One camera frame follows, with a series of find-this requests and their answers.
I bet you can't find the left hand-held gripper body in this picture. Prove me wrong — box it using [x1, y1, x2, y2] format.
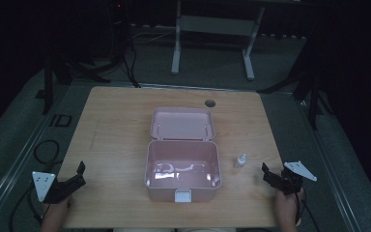
[31, 171, 87, 205]

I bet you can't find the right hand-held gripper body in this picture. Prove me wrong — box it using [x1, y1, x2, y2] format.
[270, 160, 318, 196]

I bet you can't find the small white dropper bottle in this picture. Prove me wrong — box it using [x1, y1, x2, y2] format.
[234, 153, 247, 170]

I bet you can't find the pink storage box with lid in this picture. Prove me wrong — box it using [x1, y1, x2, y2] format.
[144, 106, 222, 204]

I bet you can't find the person's right hand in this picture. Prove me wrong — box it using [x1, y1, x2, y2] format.
[273, 188, 305, 212]

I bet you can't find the person's left hand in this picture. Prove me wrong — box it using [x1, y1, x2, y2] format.
[44, 194, 75, 217]

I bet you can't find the black tripod stand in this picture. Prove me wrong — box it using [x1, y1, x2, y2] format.
[256, 30, 334, 131]
[36, 47, 111, 115]

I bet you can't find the dark computer tower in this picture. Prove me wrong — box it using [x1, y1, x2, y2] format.
[105, 0, 131, 61]

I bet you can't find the black looped floor cable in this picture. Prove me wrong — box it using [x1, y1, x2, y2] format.
[33, 139, 64, 165]

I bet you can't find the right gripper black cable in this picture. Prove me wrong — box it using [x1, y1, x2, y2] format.
[295, 187, 321, 232]

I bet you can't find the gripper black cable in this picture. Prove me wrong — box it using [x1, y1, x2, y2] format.
[9, 183, 50, 232]
[295, 187, 321, 232]

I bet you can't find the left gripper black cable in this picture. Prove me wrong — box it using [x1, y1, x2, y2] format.
[9, 183, 50, 232]

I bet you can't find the black cable behind table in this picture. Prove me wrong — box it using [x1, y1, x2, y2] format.
[121, 44, 142, 89]

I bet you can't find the white cable on floor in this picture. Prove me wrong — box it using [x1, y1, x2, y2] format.
[130, 29, 176, 44]

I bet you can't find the white metal desk frame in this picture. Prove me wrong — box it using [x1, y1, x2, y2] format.
[170, 0, 266, 81]

